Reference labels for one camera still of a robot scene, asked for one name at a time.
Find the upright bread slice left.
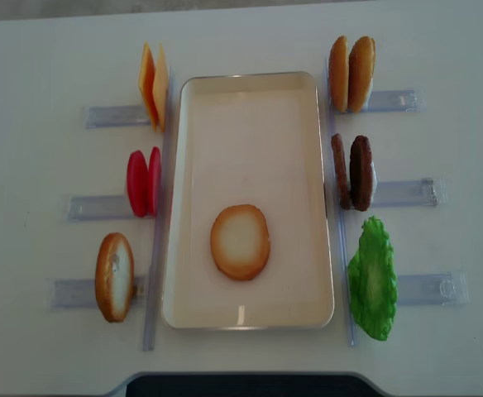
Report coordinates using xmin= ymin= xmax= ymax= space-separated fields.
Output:
xmin=95 ymin=232 xmax=134 ymax=323

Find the black pad at table edge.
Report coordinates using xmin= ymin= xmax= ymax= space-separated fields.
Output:
xmin=126 ymin=375 xmax=380 ymax=397

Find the right red tomato slice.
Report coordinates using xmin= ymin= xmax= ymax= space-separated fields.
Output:
xmin=147 ymin=146 xmax=161 ymax=217

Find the left bun slice top right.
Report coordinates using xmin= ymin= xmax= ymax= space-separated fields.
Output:
xmin=328 ymin=36 xmax=349 ymax=112

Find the toasted bread slice on tray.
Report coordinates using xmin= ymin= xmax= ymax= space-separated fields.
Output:
xmin=210 ymin=204 xmax=270 ymax=281

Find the right dark meat patty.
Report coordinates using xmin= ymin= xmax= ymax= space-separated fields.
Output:
xmin=349 ymin=136 xmax=374 ymax=211

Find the green lettuce leaf front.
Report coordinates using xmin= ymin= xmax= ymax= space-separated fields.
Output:
xmin=347 ymin=216 xmax=398 ymax=342

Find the left brown meat patty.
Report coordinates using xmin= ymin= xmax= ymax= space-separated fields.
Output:
xmin=331 ymin=133 xmax=351 ymax=210

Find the clear holder rail lettuce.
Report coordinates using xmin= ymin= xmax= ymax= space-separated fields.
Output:
xmin=398 ymin=271 xmax=469 ymax=306

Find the left orange cheese slice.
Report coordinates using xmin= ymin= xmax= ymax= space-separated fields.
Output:
xmin=138 ymin=42 xmax=159 ymax=130

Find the clear holder rail tomato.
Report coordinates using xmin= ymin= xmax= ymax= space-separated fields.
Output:
xmin=63 ymin=195 xmax=134 ymax=222

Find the red tomato slice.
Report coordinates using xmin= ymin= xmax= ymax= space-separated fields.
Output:
xmin=127 ymin=151 xmax=148 ymax=218
xmin=147 ymin=146 xmax=161 ymax=217

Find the left red tomato slice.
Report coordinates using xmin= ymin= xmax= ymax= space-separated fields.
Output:
xmin=127 ymin=151 xmax=148 ymax=218

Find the white rectangular metal tray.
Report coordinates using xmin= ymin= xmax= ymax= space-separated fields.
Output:
xmin=162 ymin=71 xmax=335 ymax=330

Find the clear holder rail cheese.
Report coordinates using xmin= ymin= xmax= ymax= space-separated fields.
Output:
xmin=84 ymin=105 xmax=151 ymax=129

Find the right yellow cheese slice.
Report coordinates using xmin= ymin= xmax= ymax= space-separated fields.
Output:
xmin=152 ymin=45 xmax=170 ymax=132

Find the bun slice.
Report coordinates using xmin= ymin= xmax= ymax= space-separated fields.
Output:
xmin=328 ymin=36 xmax=349 ymax=112
xmin=348 ymin=36 xmax=375 ymax=112

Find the clear holder rail patty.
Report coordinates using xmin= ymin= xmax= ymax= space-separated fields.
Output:
xmin=371 ymin=178 xmax=447 ymax=208

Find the clear holder rail bread left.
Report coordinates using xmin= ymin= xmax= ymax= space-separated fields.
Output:
xmin=45 ymin=276 xmax=147 ymax=310

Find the clear holder rail bun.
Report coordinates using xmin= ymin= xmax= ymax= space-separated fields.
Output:
xmin=361 ymin=88 xmax=426 ymax=112

